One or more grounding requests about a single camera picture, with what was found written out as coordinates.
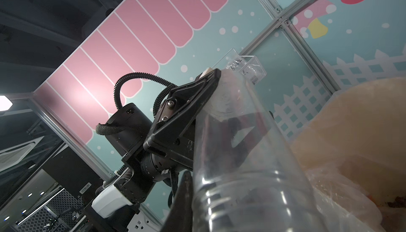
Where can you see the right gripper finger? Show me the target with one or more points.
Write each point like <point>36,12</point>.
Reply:
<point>180,217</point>

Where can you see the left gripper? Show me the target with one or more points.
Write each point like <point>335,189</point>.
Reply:
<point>172,133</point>

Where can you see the clear plastic jar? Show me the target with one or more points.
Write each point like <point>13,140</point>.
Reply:
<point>245,176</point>

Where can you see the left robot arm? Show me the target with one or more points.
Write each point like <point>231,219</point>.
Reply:
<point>119,200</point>

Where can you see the dried flowers in bin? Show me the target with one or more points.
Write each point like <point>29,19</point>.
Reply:
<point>398,202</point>

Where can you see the clear plastic bin liner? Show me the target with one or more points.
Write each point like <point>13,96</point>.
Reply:
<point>344,205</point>

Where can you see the cream trash bin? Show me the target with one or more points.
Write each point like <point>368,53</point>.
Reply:
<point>363,130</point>

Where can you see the clear wire wall basket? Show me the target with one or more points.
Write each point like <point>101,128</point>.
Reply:
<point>248,66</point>

